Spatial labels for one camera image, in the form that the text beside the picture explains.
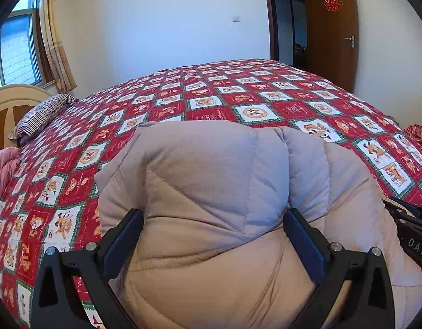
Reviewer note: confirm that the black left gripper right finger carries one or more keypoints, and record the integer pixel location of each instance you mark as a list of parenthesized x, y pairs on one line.
[(358, 281)]

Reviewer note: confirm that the lilac quilted puffer jacket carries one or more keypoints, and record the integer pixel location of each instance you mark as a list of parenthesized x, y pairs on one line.
[(213, 252)]

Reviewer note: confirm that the clothes pile on floor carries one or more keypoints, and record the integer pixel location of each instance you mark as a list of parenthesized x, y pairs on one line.
[(414, 131)]

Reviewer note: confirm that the red patchwork cartoon bedspread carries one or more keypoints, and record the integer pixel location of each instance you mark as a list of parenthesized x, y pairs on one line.
[(52, 197)]

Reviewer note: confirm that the pink folded quilt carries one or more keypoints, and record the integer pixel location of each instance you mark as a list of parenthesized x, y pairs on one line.
[(9, 163)]

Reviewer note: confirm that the striped pillow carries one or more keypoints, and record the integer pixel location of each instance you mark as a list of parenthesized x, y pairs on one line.
[(37, 118)]

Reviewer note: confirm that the brown wooden door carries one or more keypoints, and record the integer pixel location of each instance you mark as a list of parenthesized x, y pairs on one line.
[(329, 53)]

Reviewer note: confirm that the cream wooden headboard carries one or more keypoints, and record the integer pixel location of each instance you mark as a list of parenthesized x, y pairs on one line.
[(15, 102)]

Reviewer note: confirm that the beige right curtain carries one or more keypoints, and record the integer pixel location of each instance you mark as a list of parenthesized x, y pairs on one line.
[(54, 48)]

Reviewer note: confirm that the red double-happiness door sticker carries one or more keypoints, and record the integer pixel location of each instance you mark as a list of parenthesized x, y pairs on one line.
[(333, 5)]

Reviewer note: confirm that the silver door handle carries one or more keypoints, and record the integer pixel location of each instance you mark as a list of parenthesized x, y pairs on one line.
[(351, 41)]

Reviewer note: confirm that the window with blue frame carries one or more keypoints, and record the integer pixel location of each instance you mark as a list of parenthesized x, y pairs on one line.
[(22, 55)]

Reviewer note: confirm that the dark door frame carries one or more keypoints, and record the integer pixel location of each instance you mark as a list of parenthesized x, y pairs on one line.
[(288, 32)]

